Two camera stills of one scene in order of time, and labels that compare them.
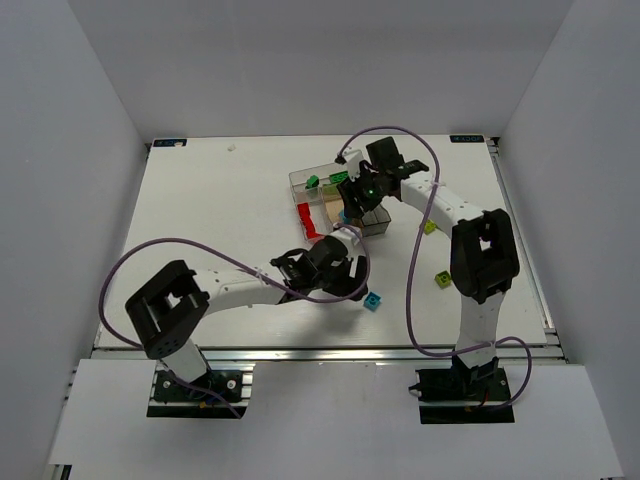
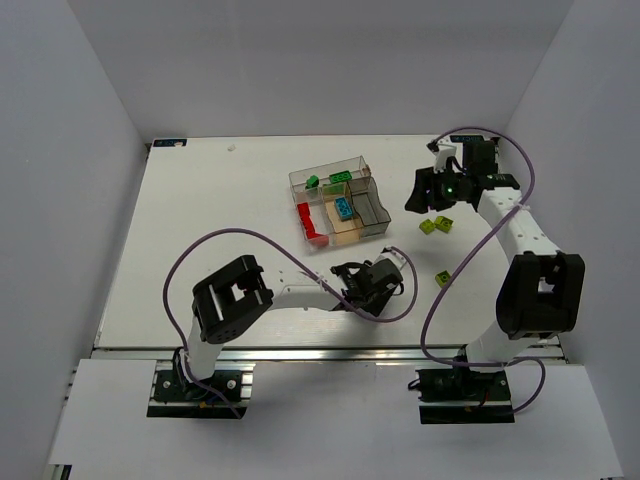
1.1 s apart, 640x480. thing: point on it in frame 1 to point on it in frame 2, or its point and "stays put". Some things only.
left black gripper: x=351 y=279 to x=355 y=282
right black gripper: x=351 y=198 to x=428 y=189
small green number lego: x=312 y=182 stays put
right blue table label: x=466 y=138 stays put
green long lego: x=338 y=177 stays put
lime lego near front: x=443 y=279 stays put
